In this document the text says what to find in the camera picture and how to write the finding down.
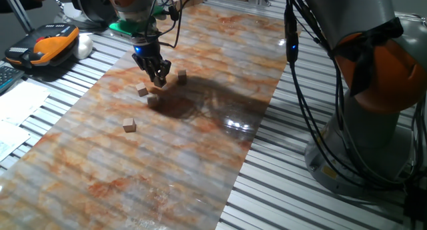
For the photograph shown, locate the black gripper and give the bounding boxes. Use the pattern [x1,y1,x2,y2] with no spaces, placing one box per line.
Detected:
[131,39,173,83]

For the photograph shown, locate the black sleeved forearm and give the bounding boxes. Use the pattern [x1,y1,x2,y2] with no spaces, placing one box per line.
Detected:
[0,0,39,14]

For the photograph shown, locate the white rounded object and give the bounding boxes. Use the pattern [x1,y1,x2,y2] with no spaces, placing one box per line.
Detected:
[72,33,94,60]

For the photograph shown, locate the black round drum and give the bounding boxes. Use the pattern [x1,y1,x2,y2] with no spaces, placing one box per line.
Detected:
[69,0,117,24]

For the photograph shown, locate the orange marble pattern sheet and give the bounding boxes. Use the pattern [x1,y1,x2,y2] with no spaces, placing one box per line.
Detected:
[0,3,291,230]

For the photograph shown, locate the orange and black teach pendant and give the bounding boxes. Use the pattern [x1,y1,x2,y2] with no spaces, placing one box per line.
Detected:
[4,22,80,69]

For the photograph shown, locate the blank white paper sheet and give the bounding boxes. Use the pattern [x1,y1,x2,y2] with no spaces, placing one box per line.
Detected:
[0,80,51,126]

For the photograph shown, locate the black keyboard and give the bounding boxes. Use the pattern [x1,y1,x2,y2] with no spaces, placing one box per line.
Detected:
[0,65,26,95]

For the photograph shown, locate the grey aluminium bar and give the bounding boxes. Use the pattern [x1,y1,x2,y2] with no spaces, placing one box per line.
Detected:
[1,0,35,33]

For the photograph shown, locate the white paper with print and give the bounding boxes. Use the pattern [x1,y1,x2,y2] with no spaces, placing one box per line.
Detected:
[0,120,31,163]

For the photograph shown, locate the green gripper mount plate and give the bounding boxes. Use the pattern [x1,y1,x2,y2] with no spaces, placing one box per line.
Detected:
[108,8,167,36]

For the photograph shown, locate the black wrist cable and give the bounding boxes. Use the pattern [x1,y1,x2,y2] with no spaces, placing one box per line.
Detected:
[143,0,205,49]

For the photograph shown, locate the grey metal base plate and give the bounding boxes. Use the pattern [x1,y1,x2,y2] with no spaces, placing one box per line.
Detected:
[55,5,127,37]

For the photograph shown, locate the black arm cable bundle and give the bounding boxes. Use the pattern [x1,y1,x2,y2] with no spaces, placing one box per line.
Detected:
[282,0,427,191]

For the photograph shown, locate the black strap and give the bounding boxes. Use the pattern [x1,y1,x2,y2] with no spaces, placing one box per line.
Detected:
[333,17,404,97]

